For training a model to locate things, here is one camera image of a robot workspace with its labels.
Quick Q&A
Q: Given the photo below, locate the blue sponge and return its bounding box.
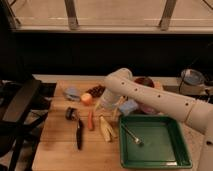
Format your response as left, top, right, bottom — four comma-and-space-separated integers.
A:
118, 99, 138, 116

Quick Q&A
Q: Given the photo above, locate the green plastic tray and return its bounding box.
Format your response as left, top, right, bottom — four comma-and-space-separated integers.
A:
119, 115, 192, 169

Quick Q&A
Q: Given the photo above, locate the blue bowl on stand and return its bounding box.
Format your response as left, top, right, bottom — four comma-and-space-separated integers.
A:
178, 69, 205, 95

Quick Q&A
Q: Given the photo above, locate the orange toy carrot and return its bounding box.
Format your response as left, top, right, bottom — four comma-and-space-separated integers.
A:
87, 111, 95, 131

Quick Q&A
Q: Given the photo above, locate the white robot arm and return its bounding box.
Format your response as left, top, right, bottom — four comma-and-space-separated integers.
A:
98, 68, 213, 171

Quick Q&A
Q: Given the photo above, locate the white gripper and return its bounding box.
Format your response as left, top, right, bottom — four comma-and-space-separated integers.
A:
93, 89, 128, 121

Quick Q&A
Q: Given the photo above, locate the black office chair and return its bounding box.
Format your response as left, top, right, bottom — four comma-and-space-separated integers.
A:
0, 79, 56, 171

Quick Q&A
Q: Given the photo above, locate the orange bowl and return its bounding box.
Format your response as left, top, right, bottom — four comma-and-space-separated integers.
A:
134, 77, 154, 87

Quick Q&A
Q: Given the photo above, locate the orange toy apple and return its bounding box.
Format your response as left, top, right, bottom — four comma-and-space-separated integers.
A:
80, 93, 93, 105

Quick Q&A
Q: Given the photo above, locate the metal spoon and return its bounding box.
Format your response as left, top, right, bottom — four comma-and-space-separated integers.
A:
121, 124, 143, 146

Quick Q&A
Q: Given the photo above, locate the blue cloth toy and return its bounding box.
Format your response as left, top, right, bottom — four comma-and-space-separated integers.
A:
64, 87, 80, 101

